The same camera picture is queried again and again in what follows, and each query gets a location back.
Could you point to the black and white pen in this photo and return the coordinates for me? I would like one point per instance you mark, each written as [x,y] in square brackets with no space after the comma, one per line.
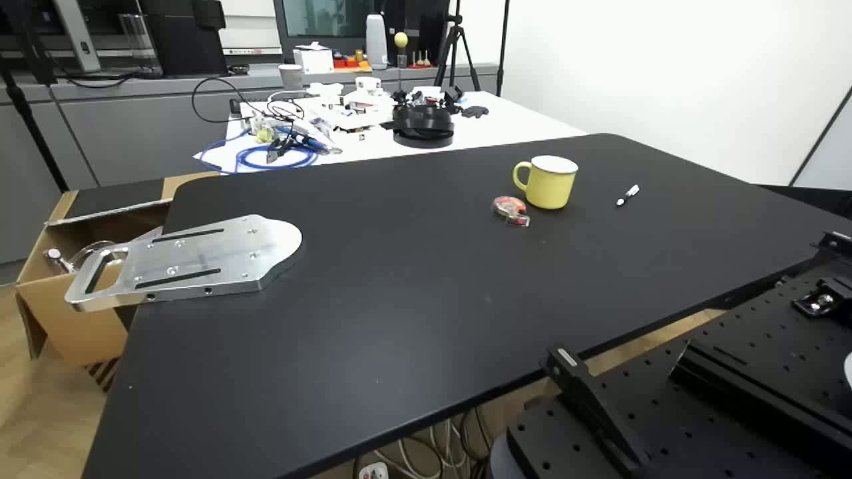
[627,194]

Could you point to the red clear tape dispenser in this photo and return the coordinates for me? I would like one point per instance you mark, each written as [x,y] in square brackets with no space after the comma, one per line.
[511,208]

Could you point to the black round device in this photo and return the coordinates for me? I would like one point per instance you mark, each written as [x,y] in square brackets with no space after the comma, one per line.
[423,120]

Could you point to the yellow ceramic mug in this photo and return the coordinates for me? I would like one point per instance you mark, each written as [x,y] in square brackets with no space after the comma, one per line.
[550,188]

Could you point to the pile of white parts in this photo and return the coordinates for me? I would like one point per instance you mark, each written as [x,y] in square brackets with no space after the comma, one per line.
[355,106]

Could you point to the yellow small ball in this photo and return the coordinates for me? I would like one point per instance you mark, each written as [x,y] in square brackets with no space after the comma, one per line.
[401,41]

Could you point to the white cylinder speaker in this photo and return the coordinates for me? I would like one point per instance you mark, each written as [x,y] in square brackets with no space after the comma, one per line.
[375,41]

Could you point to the silver metal mounting plate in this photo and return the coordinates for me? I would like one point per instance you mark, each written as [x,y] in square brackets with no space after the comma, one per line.
[221,254]

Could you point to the white small box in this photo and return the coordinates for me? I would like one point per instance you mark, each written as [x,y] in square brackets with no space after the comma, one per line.
[313,58]

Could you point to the dark computer monitor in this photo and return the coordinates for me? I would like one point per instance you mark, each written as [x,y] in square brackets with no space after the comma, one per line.
[322,17]

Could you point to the black flat sheet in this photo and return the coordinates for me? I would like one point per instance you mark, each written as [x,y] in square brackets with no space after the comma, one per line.
[114,197]

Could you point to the grey long counter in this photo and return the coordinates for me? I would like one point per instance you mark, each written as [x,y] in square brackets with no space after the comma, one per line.
[122,122]

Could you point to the brown cardboard box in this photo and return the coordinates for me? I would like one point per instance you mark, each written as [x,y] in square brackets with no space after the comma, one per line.
[70,330]

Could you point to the black perforated breadboard base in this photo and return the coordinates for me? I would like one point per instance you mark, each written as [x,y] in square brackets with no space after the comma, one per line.
[763,390]

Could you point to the black clamp block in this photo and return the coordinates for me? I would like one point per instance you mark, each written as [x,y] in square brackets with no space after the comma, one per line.
[820,299]

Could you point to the black camera tripod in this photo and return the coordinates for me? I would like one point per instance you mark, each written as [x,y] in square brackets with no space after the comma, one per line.
[455,41]

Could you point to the black angled bracket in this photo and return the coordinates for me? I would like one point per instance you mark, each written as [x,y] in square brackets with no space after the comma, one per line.
[590,395]

